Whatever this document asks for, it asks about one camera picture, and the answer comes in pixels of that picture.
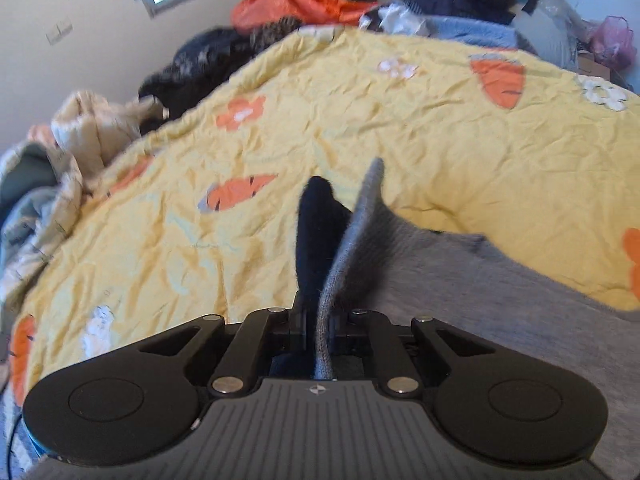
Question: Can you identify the grey sweater with navy sleeves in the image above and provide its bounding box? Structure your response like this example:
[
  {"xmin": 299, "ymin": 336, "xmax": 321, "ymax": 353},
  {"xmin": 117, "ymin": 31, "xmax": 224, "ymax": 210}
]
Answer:
[{"xmin": 270, "ymin": 157, "xmax": 640, "ymax": 480}]

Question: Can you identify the light blue knit garment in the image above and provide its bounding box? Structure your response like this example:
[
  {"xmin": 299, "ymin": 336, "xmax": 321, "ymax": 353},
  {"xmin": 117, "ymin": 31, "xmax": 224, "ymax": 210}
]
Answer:
[{"xmin": 425, "ymin": 15, "xmax": 532, "ymax": 54}]

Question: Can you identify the white patterned cloth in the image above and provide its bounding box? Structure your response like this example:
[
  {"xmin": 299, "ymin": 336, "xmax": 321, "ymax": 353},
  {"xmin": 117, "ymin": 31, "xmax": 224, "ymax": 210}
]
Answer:
[{"xmin": 359, "ymin": 2, "xmax": 432, "ymax": 37}]

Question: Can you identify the pale patterned bedding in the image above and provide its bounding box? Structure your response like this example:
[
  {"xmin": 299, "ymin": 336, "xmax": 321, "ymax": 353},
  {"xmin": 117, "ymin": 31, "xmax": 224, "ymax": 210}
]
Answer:
[{"xmin": 0, "ymin": 137, "xmax": 87, "ymax": 331}]

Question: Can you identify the pink plastic bag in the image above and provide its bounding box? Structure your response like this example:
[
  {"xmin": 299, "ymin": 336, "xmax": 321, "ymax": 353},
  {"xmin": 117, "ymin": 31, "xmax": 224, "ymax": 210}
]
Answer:
[{"xmin": 586, "ymin": 15, "xmax": 639, "ymax": 72}]

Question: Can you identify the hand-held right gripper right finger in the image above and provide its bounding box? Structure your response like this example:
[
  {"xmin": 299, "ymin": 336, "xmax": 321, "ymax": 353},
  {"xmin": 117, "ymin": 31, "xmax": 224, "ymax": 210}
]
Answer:
[{"xmin": 333, "ymin": 306, "xmax": 497, "ymax": 399}]

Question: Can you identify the beige padded garment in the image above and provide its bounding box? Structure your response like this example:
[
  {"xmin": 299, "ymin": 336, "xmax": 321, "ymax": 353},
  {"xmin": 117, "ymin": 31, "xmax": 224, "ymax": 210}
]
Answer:
[{"xmin": 50, "ymin": 90, "xmax": 167, "ymax": 182}]

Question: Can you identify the yellow carrot-print blanket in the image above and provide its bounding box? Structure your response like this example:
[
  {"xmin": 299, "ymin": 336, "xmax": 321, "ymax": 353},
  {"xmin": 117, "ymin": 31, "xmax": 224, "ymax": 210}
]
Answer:
[{"xmin": 10, "ymin": 25, "xmax": 640, "ymax": 406}]

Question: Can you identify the black cable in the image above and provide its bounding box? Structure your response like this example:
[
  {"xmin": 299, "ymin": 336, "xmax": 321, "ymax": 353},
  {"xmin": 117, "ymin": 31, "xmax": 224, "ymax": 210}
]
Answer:
[{"xmin": 6, "ymin": 407, "xmax": 27, "ymax": 477}]

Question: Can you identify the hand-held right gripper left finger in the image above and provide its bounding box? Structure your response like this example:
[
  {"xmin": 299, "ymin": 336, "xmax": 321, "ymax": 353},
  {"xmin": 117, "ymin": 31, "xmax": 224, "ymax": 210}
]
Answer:
[{"xmin": 136, "ymin": 290, "xmax": 307, "ymax": 399}]

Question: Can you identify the white wall switch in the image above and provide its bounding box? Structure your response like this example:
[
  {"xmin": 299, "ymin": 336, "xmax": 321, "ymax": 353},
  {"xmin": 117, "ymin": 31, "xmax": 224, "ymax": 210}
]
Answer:
[{"xmin": 45, "ymin": 19, "xmax": 74, "ymax": 46}]

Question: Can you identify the leopard print cloth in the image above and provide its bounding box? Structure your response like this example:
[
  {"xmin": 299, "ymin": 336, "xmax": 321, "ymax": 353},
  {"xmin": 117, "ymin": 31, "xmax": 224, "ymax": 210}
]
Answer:
[{"xmin": 249, "ymin": 16, "xmax": 302, "ymax": 43}]

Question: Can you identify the dark floral garment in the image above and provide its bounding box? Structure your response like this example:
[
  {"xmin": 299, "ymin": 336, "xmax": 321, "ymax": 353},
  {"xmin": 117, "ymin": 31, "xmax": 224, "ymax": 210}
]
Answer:
[{"xmin": 138, "ymin": 20, "xmax": 301, "ymax": 122}]

